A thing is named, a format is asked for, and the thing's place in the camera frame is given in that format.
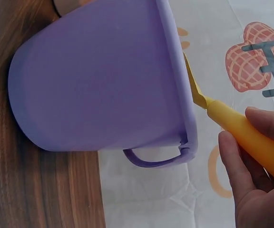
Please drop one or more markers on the person's right hand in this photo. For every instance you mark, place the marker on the person's right hand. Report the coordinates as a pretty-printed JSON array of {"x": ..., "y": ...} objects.
[{"x": 258, "y": 204}]

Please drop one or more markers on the yellow plastic spatula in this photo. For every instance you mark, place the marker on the yellow plastic spatula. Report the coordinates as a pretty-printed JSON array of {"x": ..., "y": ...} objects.
[{"x": 246, "y": 133}]

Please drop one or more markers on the person's right thumb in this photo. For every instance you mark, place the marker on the person's right thumb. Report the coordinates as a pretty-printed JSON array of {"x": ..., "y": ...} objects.
[{"x": 267, "y": 124}]

